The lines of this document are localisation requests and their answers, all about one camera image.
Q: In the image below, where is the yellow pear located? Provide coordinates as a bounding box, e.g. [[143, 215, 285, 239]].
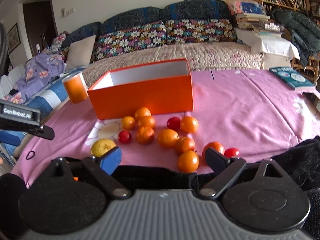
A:
[[90, 139, 116, 157]]

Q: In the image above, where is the orange tangerine front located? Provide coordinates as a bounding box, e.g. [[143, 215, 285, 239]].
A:
[[177, 151, 200, 173]]

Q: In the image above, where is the red cherry tomato right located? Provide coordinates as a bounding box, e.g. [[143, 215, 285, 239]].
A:
[[224, 148, 239, 158]]

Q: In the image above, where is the red cherry tomato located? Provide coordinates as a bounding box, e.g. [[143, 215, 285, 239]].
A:
[[167, 116, 181, 131], [224, 148, 239, 158], [118, 131, 132, 144]]

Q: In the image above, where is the reddish tangerine by finger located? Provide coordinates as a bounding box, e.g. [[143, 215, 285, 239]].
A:
[[202, 141, 225, 161]]

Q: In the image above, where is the blue white striped blanket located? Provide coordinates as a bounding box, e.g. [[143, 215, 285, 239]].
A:
[[1, 68, 82, 148]]

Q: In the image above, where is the red cherry tomato left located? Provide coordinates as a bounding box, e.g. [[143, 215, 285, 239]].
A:
[[118, 131, 132, 144]]

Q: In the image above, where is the reddish orange tangerine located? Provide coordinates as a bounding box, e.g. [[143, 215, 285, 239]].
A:
[[174, 137, 195, 156]]

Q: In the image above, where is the small orange tangerine left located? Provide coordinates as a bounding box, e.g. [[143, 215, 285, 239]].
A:
[[121, 116, 136, 131]]

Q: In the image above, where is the purple floral cloth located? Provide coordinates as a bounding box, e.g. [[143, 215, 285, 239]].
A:
[[1, 53, 66, 105]]

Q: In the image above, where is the dark orange tangerine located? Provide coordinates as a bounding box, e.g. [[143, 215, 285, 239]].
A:
[[136, 126, 155, 145]]

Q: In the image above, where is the orange tangerine right back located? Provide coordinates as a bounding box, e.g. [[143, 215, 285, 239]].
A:
[[180, 116, 199, 133]]

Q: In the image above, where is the pink tablecloth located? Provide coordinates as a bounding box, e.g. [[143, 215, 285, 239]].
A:
[[12, 70, 319, 185]]

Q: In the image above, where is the orange tangerine middle back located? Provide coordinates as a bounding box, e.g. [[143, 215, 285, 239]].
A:
[[137, 115, 156, 129]]

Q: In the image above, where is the orange tangerine centre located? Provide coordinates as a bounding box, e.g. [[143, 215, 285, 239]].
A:
[[157, 128, 179, 148]]

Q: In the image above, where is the orange white cup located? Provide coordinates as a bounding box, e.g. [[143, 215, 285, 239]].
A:
[[62, 72, 88, 104]]

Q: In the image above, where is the red cherry tomato middle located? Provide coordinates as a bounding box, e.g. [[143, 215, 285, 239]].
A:
[[167, 116, 181, 131]]

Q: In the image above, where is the orange tangerine back top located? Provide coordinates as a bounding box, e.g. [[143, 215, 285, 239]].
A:
[[134, 107, 151, 121]]

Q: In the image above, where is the beige pillow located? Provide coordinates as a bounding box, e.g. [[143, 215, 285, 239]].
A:
[[66, 35, 95, 70]]

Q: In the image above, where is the orange cardboard box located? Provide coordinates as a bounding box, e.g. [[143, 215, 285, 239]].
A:
[[88, 59, 194, 120]]

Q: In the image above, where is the teal book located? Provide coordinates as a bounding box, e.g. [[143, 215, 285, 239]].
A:
[[268, 67, 315, 91]]

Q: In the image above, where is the quilted beige bedspread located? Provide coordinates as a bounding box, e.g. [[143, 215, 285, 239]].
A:
[[82, 42, 264, 86]]

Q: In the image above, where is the white cloth under books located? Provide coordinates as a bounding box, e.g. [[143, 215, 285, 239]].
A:
[[235, 28, 300, 60]]

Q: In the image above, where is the floral cushion left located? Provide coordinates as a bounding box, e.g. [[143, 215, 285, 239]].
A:
[[91, 21, 167, 62]]

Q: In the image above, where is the floral cushion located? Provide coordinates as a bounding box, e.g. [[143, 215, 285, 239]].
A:
[[165, 19, 237, 44], [91, 21, 167, 62]]

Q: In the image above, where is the floral cushion right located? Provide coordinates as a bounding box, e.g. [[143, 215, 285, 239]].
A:
[[165, 19, 237, 44]]

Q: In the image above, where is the stack of books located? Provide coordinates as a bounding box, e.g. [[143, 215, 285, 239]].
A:
[[224, 0, 284, 38]]

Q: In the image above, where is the dark green jacket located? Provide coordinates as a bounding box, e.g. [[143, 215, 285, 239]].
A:
[[271, 9, 319, 67]]

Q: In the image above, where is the dark blue sofa backrest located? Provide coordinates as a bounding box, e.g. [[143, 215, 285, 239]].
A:
[[61, 0, 231, 49]]

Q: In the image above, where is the framed picture on wall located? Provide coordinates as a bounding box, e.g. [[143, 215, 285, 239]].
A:
[[7, 23, 21, 53]]

